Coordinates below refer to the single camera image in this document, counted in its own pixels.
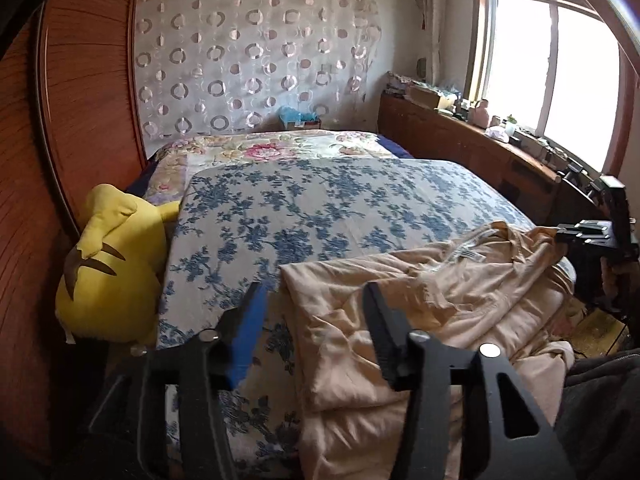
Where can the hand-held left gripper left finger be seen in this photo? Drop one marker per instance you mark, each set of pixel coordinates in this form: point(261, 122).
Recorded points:
point(250, 332)

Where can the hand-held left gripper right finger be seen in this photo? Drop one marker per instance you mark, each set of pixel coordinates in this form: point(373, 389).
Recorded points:
point(380, 335)

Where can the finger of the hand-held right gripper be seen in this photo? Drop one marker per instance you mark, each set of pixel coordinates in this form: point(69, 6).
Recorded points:
point(582, 239)
point(592, 226)

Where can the beige printed t-shirt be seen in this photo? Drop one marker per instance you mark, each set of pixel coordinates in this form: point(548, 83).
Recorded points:
point(450, 300)

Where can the person's right hand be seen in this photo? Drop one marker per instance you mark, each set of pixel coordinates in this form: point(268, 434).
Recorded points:
point(616, 282)

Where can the green-lid bottle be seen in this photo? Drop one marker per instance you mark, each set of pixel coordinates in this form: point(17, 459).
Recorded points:
point(510, 126)

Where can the blue floral bedspread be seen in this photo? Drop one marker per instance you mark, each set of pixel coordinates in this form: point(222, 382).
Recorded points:
point(325, 210)

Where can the yellow plush toy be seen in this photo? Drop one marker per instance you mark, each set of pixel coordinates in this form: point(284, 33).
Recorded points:
point(115, 270)

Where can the bright window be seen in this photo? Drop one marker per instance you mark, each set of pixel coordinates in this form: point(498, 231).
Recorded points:
point(540, 70)

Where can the long wooden cabinet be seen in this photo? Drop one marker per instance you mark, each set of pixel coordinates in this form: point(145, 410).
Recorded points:
point(450, 135)

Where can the person's dark grey clothing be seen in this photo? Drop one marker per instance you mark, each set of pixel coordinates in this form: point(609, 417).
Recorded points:
point(605, 410)

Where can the pink floral quilt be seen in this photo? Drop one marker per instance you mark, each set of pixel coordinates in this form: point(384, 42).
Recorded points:
point(270, 150)

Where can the navy bed sheet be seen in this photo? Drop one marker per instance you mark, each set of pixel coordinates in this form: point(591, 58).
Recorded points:
point(395, 149)

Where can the open cardboard box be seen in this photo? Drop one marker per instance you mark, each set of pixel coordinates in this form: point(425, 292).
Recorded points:
point(425, 96)

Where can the small cardboard box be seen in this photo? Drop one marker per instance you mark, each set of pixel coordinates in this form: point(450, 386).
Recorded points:
point(302, 125)

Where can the stack of papers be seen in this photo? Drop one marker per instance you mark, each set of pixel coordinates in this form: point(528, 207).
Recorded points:
point(400, 84)

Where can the tied white window curtain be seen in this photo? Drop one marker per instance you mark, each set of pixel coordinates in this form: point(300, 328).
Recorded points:
point(432, 20)

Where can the sheer circle-pattern curtain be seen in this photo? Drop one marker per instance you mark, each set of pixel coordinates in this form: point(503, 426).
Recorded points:
point(250, 60)

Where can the wooden headboard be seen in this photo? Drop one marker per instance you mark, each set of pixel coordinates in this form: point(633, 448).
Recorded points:
point(75, 110)

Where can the dark oval wall object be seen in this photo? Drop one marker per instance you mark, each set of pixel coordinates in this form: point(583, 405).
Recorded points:
point(421, 67)

